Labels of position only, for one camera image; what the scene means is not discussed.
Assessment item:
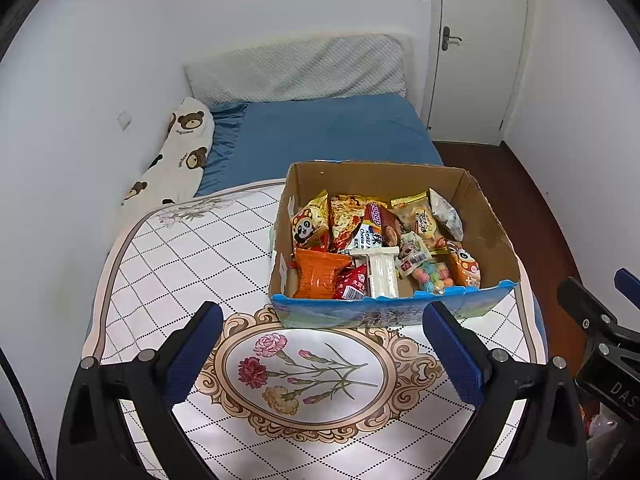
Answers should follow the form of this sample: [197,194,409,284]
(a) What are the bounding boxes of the black cable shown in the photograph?
[0,346,54,480]

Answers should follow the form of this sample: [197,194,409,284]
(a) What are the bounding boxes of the yellow panda snack bag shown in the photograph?
[292,190,330,252]

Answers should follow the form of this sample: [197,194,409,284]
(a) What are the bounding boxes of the grey dotted pillow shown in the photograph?
[184,34,412,106]

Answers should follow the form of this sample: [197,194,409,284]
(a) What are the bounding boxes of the white quilted floral blanket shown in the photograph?
[80,178,549,480]

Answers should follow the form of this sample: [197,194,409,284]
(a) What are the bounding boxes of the blue bed sheet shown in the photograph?
[196,94,442,196]

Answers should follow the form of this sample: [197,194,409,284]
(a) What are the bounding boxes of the colourful candy ball bag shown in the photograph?
[411,260,454,294]

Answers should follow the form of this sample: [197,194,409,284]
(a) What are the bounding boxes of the metal door handle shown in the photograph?
[442,25,463,51]

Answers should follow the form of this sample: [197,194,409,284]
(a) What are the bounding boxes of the clutter on floor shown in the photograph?
[586,404,632,479]

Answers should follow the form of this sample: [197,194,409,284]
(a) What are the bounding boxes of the white bear print bolster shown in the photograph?
[120,98,215,223]

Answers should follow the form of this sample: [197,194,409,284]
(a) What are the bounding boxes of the small red snack packet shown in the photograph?
[333,264,368,300]

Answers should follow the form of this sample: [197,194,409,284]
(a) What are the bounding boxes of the orange panda snack bag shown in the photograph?
[446,240,482,288]

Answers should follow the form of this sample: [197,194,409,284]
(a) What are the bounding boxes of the blue milk cardboard box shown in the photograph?
[269,162,521,328]

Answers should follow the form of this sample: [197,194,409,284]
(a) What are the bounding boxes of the yellow red noodle packet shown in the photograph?
[329,194,387,252]

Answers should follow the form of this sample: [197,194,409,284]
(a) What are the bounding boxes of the white wall socket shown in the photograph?
[117,110,132,131]

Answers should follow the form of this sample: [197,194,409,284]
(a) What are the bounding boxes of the white chocolate stick packet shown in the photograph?
[395,232,433,278]

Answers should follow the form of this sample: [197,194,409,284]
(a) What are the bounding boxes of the grey white snack packet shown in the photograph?
[350,246,399,298]

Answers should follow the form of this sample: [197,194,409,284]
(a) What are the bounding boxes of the white door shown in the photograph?
[423,0,528,144]

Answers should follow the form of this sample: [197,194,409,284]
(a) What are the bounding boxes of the yellow clear cake packet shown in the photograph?
[390,192,446,252]

